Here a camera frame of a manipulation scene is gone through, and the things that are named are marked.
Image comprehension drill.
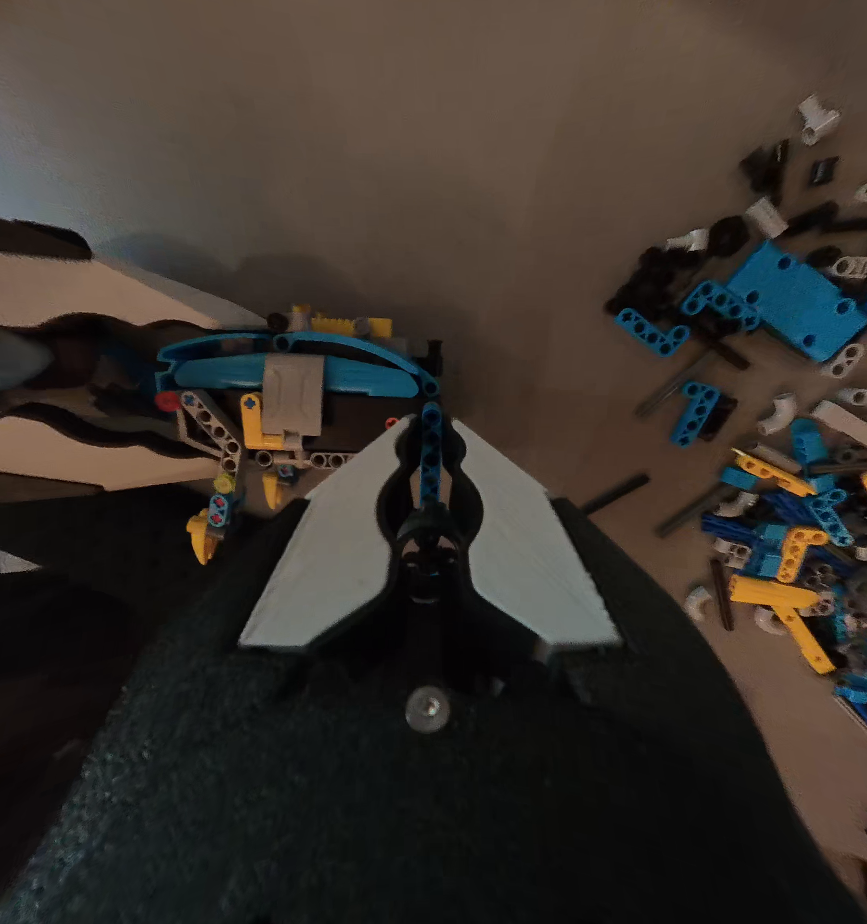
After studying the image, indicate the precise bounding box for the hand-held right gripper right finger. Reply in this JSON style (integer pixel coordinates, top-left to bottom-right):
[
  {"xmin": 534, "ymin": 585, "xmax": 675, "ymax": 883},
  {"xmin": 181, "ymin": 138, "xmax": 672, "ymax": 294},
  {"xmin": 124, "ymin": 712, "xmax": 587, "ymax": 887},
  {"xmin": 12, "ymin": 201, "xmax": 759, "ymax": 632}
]
[{"xmin": 448, "ymin": 419, "xmax": 624, "ymax": 665}]

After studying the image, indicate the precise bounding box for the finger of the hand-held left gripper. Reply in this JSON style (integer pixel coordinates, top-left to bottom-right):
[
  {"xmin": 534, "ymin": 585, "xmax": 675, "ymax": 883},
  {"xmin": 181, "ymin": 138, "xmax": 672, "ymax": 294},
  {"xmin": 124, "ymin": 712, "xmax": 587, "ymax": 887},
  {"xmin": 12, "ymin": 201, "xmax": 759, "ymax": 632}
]
[
  {"xmin": 0, "ymin": 400, "xmax": 224, "ymax": 493},
  {"xmin": 0, "ymin": 249, "xmax": 270, "ymax": 336}
]

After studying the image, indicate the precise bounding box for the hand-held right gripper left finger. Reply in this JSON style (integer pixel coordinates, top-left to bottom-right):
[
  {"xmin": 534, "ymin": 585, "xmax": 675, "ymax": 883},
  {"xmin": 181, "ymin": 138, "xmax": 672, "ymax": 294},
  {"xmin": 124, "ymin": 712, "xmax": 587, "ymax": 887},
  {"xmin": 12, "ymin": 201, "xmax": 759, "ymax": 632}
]
[{"xmin": 237, "ymin": 417, "xmax": 414, "ymax": 658}]

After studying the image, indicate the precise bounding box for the blue beam wheel assembly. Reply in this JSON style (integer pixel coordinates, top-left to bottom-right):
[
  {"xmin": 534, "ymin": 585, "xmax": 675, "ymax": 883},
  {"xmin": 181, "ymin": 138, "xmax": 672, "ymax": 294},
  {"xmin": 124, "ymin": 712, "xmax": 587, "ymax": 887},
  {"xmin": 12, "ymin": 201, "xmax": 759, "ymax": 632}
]
[{"xmin": 396, "ymin": 400, "xmax": 471, "ymax": 607}]

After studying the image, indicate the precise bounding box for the blue toy robot model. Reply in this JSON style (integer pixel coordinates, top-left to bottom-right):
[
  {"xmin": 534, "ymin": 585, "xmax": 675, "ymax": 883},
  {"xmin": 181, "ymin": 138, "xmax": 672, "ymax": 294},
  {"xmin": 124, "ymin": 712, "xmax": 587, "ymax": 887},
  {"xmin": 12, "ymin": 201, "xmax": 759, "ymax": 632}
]
[{"xmin": 152, "ymin": 303, "xmax": 445, "ymax": 567}]

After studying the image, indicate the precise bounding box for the grey desk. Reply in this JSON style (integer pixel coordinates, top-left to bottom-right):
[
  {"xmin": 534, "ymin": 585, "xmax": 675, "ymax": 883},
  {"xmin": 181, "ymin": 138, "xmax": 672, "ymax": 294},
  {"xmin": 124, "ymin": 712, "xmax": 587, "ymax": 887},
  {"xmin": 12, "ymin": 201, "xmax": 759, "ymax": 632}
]
[{"xmin": 0, "ymin": 0, "xmax": 867, "ymax": 924}]

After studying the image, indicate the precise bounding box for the pile of loose bricks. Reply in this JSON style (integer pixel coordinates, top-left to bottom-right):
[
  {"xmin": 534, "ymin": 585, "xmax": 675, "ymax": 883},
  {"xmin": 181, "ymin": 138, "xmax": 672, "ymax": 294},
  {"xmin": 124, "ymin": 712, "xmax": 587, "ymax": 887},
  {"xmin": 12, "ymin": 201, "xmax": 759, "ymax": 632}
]
[{"xmin": 581, "ymin": 94, "xmax": 867, "ymax": 744}]

